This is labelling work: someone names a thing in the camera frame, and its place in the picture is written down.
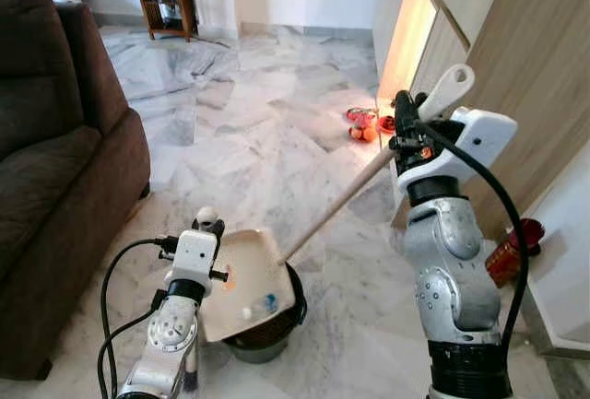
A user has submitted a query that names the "red cylinder bottle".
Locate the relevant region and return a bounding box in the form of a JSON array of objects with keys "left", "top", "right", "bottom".
[{"left": 486, "top": 217, "right": 547, "bottom": 288}]

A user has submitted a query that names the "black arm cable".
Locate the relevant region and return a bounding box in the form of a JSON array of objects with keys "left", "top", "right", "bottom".
[
  {"left": 406, "top": 121, "right": 532, "bottom": 349},
  {"left": 97, "top": 236, "right": 181, "bottom": 399}
]

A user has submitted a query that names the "light wood wardrobe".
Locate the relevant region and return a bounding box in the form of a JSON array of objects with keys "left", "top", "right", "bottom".
[{"left": 373, "top": 0, "right": 590, "bottom": 243}]

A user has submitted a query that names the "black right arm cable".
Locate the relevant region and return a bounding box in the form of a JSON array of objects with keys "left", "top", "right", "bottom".
[{"left": 406, "top": 121, "right": 532, "bottom": 349}]

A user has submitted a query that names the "dark brown fabric sofa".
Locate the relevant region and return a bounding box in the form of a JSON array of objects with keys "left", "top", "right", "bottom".
[{"left": 0, "top": 0, "right": 153, "bottom": 381}]

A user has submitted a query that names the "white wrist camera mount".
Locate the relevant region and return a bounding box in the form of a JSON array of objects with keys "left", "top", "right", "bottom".
[
  {"left": 396, "top": 107, "right": 519, "bottom": 188},
  {"left": 166, "top": 229, "right": 219, "bottom": 287}
]

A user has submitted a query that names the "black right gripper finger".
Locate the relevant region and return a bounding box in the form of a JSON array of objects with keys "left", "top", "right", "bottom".
[{"left": 394, "top": 90, "right": 418, "bottom": 138}]

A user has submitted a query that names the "dark round waste bin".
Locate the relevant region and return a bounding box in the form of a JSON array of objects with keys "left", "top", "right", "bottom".
[{"left": 221, "top": 265, "right": 310, "bottom": 365}]

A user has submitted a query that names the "wooden handled hand broom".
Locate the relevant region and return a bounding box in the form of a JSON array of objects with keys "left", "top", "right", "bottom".
[{"left": 183, "top": 206, "right": 220, "bottom": 393}]

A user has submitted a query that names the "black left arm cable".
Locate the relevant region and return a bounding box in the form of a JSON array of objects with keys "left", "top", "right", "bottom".
[{"left": 97, "top": 236, "right": 181, "bottom": 399}]

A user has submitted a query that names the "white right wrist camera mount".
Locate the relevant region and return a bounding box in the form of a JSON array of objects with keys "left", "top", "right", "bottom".
[{"left": 396, "top": 107, "right": 519, "bottom": 188}]

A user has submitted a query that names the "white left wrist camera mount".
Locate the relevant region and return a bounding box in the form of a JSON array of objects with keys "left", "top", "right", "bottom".
[{"left": 166, "top": 229, "right": 219, "bottom": 287}]

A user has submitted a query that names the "beige long handled dustpan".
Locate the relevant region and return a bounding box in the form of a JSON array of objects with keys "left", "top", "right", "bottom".
[{"left": 198, "top": 65, "right": 477, "bottom": 343}]

